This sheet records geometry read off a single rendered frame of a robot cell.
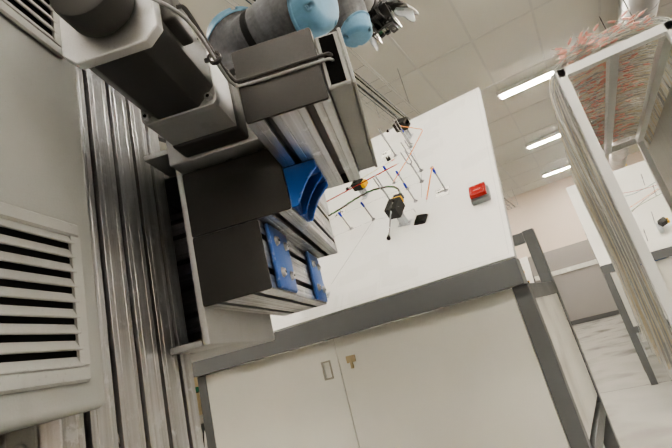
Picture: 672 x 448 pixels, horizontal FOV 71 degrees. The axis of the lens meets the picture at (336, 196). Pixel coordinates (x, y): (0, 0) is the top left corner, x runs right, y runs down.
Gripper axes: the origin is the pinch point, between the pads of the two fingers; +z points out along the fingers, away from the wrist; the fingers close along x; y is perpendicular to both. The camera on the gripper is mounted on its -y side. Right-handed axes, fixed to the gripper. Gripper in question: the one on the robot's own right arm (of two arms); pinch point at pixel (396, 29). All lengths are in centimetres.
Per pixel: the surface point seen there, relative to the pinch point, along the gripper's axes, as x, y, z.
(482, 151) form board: -3, 32, 41
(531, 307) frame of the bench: -5, 84, 10
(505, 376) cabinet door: -19, 96, 9
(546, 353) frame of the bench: -7, 95, 10
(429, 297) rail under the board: -27, 72, 4
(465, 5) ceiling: 7, -173, 269
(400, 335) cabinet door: -41, 77, 7
